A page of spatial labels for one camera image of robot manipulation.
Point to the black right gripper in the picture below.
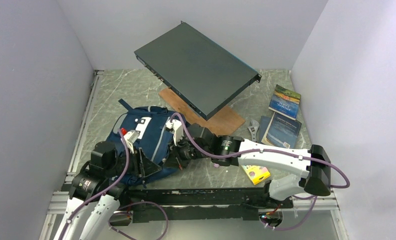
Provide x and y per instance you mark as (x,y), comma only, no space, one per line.
(178,147)

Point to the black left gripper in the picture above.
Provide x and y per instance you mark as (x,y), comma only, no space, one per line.
(142,165)

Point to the navy blue student backpack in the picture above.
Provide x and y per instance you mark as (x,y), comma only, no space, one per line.
(154,139)

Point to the Animal Farm book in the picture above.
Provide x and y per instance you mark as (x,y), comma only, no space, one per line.
(285,102)

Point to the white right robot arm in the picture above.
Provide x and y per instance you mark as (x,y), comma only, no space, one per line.
(308,172)

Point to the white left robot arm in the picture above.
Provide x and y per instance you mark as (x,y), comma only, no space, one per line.
(102,187)

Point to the brown wooden base board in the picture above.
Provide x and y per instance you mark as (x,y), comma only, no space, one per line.
(225,122)

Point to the yellow crayon box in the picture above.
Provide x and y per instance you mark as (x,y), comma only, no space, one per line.
(255,173)

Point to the dark grey rack unit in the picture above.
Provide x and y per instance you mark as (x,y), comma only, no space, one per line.
(202,73)

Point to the dark blue bottom book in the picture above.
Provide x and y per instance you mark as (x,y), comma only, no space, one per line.
(263,125)

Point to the blue paperback book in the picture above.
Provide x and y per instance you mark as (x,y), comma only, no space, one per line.
(281,131)

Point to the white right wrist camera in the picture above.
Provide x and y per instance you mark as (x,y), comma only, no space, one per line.
(176,128)

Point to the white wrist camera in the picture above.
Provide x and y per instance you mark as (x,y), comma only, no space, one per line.
(176,128)
(128,138)

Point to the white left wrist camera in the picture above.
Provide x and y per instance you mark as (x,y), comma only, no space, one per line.
(128,138)

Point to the black front rail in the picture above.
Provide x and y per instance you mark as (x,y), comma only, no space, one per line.
(245,203)

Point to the red handled adjustable wrench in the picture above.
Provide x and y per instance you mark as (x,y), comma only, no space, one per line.
(254,130)

